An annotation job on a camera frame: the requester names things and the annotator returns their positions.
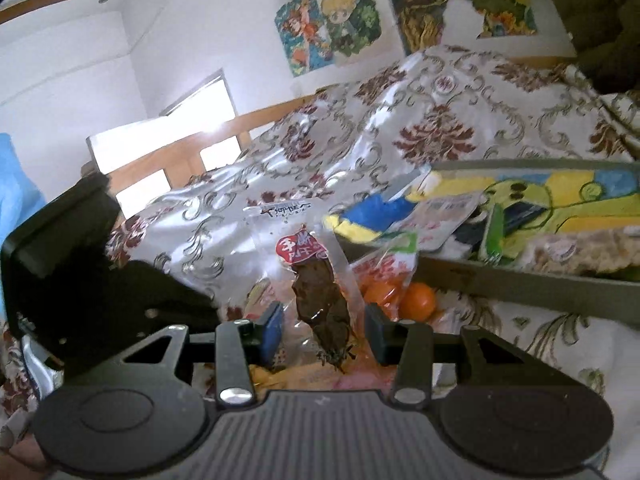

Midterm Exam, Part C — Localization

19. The clear packet dark dried snack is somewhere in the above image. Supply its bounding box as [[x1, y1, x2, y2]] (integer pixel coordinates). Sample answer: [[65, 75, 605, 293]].
[[245, 198, 364, 374]]

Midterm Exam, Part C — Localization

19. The white green tofu snack packet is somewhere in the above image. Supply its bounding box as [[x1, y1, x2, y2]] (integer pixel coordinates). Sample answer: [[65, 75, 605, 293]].
[[397, 192, 483, 252]]

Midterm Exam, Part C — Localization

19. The green sausage stick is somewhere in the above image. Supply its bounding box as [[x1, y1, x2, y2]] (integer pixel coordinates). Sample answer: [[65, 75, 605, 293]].
[[477, 204, 506, 266]]

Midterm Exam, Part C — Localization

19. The person's left hand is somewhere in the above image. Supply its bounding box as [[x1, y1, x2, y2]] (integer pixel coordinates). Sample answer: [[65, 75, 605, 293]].
[[0, 426, 50, 480]]

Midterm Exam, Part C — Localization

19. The orange snack bag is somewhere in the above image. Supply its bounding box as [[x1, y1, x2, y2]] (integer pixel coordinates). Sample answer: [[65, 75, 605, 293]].
[[350, 232, 437, 323]]

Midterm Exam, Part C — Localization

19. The blue yellow painted paper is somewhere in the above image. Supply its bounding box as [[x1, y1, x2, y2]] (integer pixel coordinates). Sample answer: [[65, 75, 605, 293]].
[[326, 169, 639, 261]]

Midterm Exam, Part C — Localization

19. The grey tray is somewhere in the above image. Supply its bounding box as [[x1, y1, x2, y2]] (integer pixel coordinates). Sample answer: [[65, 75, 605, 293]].
[[332, 159, 639, 325]]

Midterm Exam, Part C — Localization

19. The floral bedspread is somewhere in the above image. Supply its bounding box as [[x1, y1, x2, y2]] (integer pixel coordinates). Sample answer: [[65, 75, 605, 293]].
[[12, 47, 639, 479]]

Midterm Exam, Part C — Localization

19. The rice cracker packet in tray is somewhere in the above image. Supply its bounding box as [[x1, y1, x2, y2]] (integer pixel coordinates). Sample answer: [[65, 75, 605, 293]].
[[514, 226, 639, 275]]

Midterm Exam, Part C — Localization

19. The window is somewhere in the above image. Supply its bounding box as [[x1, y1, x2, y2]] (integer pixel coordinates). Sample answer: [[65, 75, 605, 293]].
[[87, 70, 241, 219]]

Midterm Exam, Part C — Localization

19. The anime girl drawing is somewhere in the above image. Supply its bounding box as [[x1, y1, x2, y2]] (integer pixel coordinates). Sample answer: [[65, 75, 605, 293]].
[[274, 0, 334, 77]]

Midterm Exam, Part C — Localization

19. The blond boy drawing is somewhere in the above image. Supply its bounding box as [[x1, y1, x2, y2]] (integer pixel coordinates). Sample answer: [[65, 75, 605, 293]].
[[319, 0, 383, 66]]

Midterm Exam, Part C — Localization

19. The brown quilted jacket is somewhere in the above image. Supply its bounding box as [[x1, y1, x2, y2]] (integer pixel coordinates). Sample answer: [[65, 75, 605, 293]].
[[530, 0, 639, 94]]

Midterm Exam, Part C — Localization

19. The wooden bed frame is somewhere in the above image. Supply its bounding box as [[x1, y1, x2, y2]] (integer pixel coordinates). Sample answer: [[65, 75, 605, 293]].
[[82, 94, 314, 194]]

